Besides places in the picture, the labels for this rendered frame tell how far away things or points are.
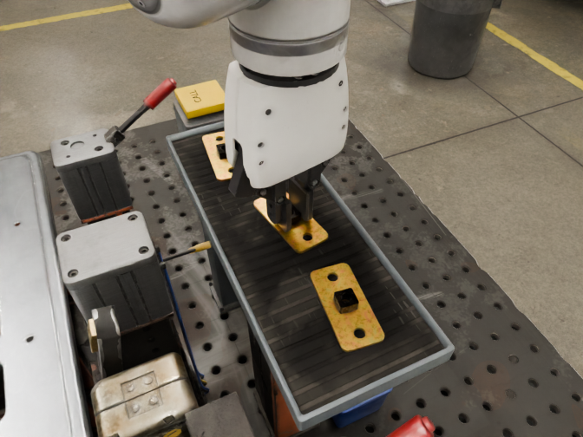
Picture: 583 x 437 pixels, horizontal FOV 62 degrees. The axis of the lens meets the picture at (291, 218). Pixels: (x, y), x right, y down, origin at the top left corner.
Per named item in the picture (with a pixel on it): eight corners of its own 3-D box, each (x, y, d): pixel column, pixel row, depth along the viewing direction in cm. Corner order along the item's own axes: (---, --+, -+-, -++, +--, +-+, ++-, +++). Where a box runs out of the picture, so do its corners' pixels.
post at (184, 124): (208, 285, 99) (169, 100, 67) (243, 273, 102) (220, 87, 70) (220, 315, 95) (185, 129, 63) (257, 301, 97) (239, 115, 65)
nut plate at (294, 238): (252, 204, 51) (251, 195, 50) (282, 189, 52) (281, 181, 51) (298, 255, 46) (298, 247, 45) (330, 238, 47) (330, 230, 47)
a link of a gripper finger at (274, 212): (271, 160, 44) (274, 211, 49) (242, 173, 43) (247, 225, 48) (292, 179, 43) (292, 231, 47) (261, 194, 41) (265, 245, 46)
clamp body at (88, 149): (105, 277, 101) (40, 137, 75) (159, 259, 104) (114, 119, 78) (114, 313, 95) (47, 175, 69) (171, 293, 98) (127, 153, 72)
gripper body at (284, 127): (314, 7, 39) (311, 122, 48) (201, 42, 35) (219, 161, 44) (376, 43, 35) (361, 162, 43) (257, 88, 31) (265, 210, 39)
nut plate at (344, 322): (308, 273, 45) (308, 265, 44) (346, 263, 45) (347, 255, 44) (343, 354, 39) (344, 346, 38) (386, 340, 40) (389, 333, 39)
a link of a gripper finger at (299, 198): (315, 141, 46) (312, 192, 51) (287, 153, 45) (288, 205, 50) (336, 159, 45) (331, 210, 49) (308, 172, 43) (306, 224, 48)
